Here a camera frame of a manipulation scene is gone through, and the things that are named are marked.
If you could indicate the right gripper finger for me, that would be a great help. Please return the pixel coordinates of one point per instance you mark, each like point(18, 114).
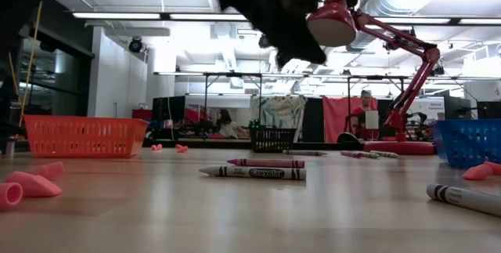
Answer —
point(309, 47)
point(282, 41)

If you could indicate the pink crayon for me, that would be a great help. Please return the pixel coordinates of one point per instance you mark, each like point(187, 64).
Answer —
point(266, 163)

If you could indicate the red desk lamp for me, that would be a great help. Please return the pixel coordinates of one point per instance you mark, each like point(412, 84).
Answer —
point(332, 18)

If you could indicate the ceiling strip light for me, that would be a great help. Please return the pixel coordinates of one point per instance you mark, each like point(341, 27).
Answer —
point(207, 16)
point(479, 21)
point(411, 20)
point(117, 15)

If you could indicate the pale patterned fabric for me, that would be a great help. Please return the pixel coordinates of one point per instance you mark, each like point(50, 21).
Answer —
point(280, 112)

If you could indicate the red fabric backdrop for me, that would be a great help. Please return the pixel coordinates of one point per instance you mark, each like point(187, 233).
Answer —
point(336, 118)

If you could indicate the person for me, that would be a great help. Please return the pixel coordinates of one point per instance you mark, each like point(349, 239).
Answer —
point(364, 108)
point(229, 125)

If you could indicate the white card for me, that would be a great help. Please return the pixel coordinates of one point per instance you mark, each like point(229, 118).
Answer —
point(372, 120)

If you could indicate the black plastic basket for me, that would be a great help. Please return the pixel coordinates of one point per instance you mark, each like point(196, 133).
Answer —
point(272, 139)

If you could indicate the black monitor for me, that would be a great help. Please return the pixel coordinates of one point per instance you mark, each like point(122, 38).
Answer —
point(168, 108)
point(456, 108)
point(489, 110)

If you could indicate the red box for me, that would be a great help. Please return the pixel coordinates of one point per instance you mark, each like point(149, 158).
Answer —
point(141, 114)

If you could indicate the blue plastic basket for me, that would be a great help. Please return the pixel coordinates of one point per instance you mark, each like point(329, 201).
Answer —
point(469, 143)

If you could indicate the orange plastic basket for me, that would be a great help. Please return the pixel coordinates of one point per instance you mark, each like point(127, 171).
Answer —
point(84, 137)

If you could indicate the black metal rack frame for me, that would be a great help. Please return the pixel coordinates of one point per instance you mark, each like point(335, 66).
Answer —
point(375, 77)
point(233, 74)

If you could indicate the black aluminium table frame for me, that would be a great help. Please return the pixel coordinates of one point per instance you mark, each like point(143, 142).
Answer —
point(219, 143)

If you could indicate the black ceiling camera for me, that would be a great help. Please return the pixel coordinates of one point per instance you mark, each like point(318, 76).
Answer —
point(135, 45)

